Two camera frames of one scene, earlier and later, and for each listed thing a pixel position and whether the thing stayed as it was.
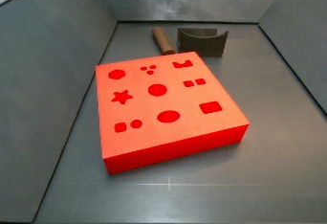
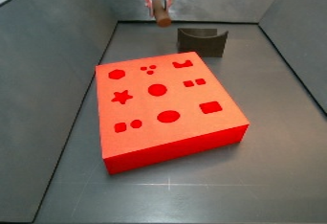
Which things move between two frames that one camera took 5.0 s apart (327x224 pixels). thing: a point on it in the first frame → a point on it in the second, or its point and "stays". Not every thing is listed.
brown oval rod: x=163 y=40 → x=160 y=10
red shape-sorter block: x=163 y=111 stays
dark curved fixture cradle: x=201 y=40 stays
